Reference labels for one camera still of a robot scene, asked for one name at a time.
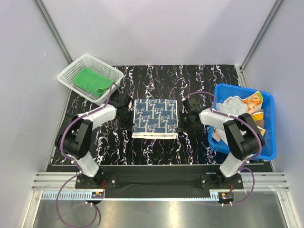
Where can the grey white towel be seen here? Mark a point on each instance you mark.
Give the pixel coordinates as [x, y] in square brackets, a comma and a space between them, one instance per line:
[233, 105]

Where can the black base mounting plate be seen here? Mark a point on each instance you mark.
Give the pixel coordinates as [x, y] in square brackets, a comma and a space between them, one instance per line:
[160, 181]

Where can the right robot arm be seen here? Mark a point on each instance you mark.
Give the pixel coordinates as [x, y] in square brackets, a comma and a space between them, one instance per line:
[242, 134]

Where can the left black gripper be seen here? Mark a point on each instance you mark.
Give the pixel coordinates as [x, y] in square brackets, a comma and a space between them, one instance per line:
[130, 125]

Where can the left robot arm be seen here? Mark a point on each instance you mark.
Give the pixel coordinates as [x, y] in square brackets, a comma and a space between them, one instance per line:
[74, 136]

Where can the blue plastic bin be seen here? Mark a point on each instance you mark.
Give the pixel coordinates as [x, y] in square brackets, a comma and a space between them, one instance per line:
[224, 91]

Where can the aluminium frame rail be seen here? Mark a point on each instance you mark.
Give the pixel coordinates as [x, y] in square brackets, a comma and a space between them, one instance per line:
[61, 185]

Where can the orange floral towel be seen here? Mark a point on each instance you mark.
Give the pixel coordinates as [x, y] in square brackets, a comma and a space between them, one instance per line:
[254, 103]

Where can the blue white patterned towel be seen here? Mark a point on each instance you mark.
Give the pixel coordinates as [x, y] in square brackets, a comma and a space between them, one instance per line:
[155, 119]

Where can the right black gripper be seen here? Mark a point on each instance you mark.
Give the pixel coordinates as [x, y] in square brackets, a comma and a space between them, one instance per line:
[182, 128]

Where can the white perforated plastic basket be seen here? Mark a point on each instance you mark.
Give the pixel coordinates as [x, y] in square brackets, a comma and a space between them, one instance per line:
[69, 73]

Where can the green microfiber towel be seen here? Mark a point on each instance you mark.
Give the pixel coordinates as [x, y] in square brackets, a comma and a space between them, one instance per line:
[92, 82]

